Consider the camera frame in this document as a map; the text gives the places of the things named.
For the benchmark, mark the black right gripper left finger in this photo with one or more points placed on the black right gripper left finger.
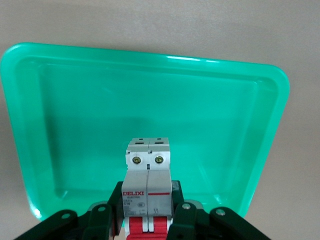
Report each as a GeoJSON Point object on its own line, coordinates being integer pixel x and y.
{"type": "Point", "coordinates": [100, 222]}

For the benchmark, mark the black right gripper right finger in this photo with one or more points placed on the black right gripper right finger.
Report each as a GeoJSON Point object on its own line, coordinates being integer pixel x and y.
{"type": "Point", "coordinates": [190, 222]}

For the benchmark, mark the white red circuit breaker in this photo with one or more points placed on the white red circuit breaker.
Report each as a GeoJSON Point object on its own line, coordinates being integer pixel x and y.
{"type": "Point", "coordinates": [147, 190]}

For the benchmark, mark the green plastic tray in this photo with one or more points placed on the green plastic tray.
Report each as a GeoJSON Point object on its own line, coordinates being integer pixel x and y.
{"type": "Point", "coordinates": [150, 100]}

